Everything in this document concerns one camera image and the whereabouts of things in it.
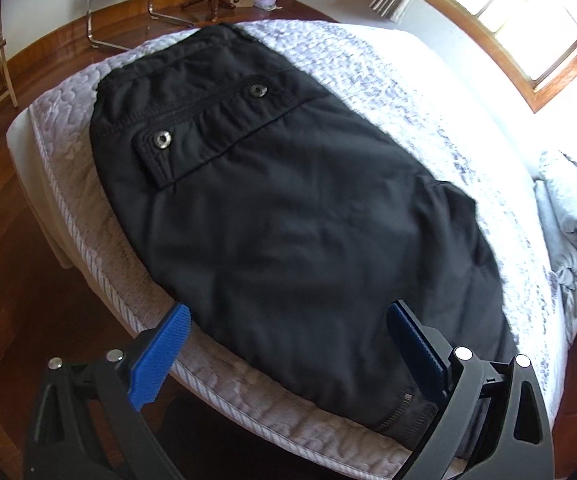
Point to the wooden framed window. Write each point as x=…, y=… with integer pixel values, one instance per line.
x=528, y=15

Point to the quilted leaf-print bedspread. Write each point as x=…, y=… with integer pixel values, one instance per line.
x=393, y=90

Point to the folded grey-blue blanket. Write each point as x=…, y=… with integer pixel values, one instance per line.
x=571, y=195

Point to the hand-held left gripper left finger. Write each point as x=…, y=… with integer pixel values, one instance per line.
x=161, y=355

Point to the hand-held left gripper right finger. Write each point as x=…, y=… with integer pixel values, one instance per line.
x=418, y=355

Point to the black pants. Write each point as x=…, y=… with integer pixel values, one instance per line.
x=278, y=210

